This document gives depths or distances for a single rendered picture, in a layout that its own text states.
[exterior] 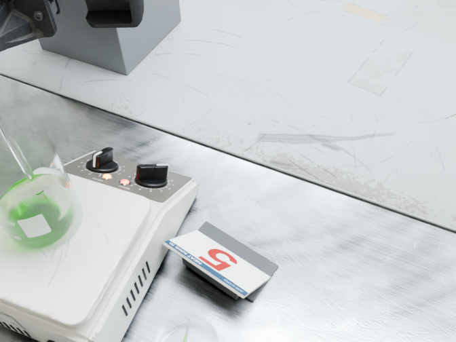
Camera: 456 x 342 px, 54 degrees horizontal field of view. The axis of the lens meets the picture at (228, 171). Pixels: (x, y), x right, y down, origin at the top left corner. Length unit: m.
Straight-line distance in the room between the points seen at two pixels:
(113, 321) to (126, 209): 0.09
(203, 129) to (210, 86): 0.08
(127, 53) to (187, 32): 0.13
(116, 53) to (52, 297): 0.38
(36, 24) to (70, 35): 0.36
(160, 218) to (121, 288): 0.07
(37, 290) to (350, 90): 0.46
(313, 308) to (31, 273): 0.24
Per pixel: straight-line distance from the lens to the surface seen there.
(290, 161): 0.53
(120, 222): 0.38
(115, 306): 0.37
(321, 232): 0.48
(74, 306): 0.35
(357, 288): 0.45
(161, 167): 0.44
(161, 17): 0.71
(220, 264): 0.42
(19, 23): 0.32
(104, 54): 0.66
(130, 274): 0.38
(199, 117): 0.58
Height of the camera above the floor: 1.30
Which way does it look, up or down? 50 degrees down
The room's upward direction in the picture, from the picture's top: 1 degrees counter-clockwise
